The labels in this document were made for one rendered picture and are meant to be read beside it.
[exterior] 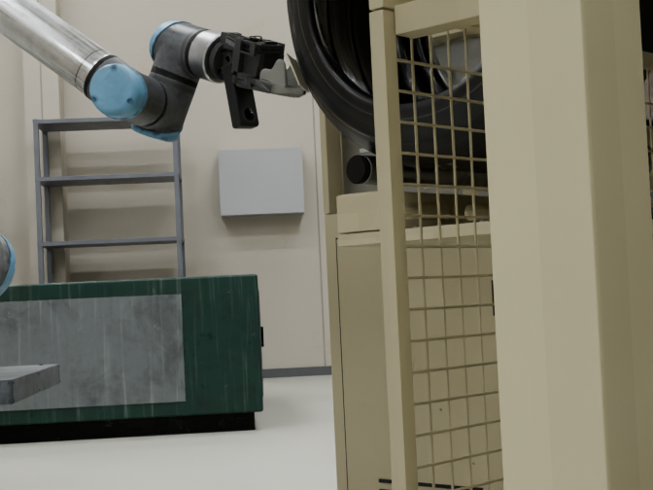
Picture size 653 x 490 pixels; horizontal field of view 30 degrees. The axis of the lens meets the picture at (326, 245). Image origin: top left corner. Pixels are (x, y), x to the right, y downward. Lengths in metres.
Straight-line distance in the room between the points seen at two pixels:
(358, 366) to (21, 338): 4.14
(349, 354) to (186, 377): 3.95
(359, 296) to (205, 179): 8.43
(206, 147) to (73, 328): 4.73
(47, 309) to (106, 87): 4.62
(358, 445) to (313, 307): 8.33
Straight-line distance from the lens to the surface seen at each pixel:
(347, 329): 2.77
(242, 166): 10.86
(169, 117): 2.23
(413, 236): 1.77
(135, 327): 6.67
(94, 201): 11.18
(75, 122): 10.47
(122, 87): 2.12
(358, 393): 2.76
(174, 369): 6.66
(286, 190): 10.85
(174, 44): 2.25
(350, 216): 1.85
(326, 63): 1.86
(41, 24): 2.25
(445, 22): 1.14
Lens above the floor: 0.71
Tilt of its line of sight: 2 degrees up
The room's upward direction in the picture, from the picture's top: 3 degrees counter-clockwise
